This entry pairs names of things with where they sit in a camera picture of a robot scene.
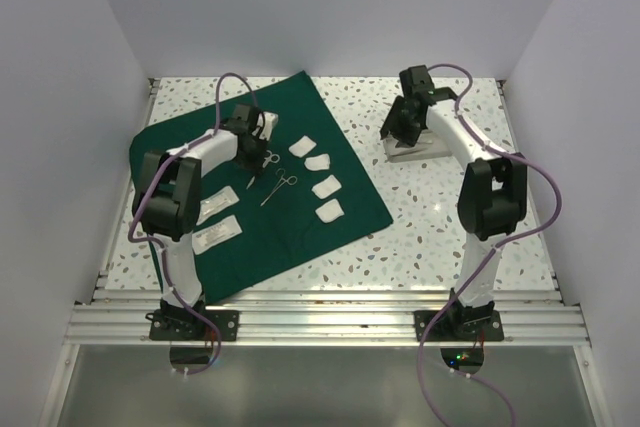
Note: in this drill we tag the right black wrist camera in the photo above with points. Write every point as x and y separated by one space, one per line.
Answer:
416 80

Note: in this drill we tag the aluminium rail frame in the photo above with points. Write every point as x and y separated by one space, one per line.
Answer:
333 342

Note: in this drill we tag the silver metal tray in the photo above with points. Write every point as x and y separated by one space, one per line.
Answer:
428 146

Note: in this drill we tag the white gauze pad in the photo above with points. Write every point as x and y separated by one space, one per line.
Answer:
330 211
302 147
318 163
327 187

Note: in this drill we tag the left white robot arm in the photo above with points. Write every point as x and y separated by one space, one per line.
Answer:
168 193

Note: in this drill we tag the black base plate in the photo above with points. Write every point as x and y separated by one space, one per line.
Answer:
445 331
178 324

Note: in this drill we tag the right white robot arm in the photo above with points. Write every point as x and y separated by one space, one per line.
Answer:
493 196

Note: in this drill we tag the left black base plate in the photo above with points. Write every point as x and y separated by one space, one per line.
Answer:
178 324

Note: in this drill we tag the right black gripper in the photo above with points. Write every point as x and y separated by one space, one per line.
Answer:
405 138

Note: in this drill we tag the upper white sterile packet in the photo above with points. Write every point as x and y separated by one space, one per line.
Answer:
213 205

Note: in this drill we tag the silver forceps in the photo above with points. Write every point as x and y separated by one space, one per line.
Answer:
283 179

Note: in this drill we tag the small silver scissors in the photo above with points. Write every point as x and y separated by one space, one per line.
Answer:
270 158

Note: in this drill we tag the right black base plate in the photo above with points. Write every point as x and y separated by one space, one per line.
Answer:
445 331

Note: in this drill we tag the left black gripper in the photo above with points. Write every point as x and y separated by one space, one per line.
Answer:
257 165

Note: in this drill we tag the white sterile packet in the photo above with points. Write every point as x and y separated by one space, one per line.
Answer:
216 234
213 205

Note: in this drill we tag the lower white sterile packet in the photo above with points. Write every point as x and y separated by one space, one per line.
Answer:
216 234

